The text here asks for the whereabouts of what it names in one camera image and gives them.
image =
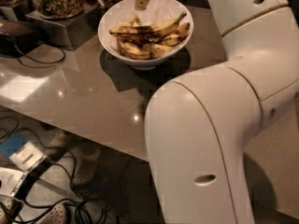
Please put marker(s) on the long spotted top banana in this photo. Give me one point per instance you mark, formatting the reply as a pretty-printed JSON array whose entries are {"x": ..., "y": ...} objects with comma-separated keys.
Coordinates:
[{"x": 155, "y": 30}]

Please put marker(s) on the blue white box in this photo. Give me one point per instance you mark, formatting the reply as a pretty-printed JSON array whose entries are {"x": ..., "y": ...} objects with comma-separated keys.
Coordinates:
[{"x": 22, "y": 152}]

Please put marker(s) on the spotted banana front left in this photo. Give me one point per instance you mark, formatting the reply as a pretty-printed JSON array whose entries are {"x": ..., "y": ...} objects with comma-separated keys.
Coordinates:
[{"x": 132, "y": 50}]

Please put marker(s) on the white ceramic bowl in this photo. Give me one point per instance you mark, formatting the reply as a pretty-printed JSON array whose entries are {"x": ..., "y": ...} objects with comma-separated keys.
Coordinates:
[{"x": 156, "y": 11}]

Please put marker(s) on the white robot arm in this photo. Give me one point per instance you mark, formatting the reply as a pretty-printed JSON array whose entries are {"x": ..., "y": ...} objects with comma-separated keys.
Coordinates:
[{"x": 196, "y": 125}]

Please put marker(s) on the grey slipper under table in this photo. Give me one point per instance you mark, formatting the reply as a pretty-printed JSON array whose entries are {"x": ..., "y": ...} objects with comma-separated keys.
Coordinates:
[{"x": 87, "y": 160}]

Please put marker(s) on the small banana right side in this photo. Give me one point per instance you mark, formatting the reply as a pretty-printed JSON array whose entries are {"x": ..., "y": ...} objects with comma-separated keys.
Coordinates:
[{"x": 178, "y": 36}]

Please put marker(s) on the beige perforated clog shoe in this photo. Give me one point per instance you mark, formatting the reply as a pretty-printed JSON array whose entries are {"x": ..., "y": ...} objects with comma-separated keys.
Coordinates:
[{"x": 59, "y": 214}]

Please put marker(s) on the spotted banana front middle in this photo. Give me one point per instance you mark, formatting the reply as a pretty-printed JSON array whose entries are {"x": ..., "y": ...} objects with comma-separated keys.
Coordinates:
[{"x": 156, "y": 50}]

